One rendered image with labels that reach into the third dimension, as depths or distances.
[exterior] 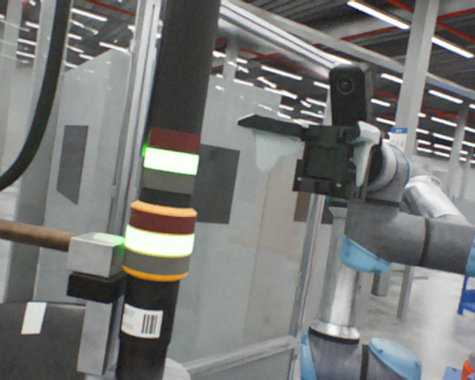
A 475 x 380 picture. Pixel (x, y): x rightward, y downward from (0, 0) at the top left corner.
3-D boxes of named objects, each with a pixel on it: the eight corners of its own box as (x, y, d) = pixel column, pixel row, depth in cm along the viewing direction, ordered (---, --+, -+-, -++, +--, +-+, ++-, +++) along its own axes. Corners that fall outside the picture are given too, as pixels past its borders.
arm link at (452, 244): (433, 210, 110) (495, 304, 64) (386, 203, 112) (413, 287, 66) (443, 163, 107) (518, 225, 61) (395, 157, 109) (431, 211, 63)
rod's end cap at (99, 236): (88, 234, 30) (117, 239, 29) (102, 230, 32) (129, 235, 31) (84, 264, 30) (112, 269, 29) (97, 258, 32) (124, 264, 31)
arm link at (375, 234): (417, 283, 64) (430, 207, 64) (337, 268, 66) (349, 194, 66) (407, 273, 72) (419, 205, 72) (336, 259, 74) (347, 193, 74)
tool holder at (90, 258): (30, 399, 28) (52, 241, 27) (85, 353, 35) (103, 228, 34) (171, 433, 27) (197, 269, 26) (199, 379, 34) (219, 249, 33)
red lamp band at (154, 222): (116, 225, 28) (119, 206, 28) (142, 219, 32) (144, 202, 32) (184, 238, 27) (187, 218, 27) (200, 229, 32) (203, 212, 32)
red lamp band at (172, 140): (139, 145, 28) (142, 125, 28) (157, 148, 32) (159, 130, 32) (191, 153, 28) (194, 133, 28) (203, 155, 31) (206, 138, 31)
